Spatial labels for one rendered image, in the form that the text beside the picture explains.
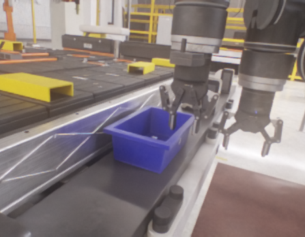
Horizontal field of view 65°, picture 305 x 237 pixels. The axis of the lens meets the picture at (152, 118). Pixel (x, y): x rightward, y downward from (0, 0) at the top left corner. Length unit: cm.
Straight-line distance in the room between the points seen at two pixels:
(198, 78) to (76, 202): 32
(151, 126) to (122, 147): 20
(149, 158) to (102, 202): 14
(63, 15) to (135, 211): 708
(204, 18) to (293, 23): 19
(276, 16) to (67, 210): 51
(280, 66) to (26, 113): 50
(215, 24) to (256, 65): 14
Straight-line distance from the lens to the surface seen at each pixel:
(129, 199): 44
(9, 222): 21
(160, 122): 69
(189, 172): 62
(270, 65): 57
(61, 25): 742
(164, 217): 41
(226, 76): 143
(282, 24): 57
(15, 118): 46
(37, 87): 54
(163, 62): 132
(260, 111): 60
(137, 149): 51
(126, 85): 73
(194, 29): 48
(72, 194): 46
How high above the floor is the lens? 115
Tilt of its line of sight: 19 degrees down
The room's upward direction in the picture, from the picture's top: 5 degrees clockwise
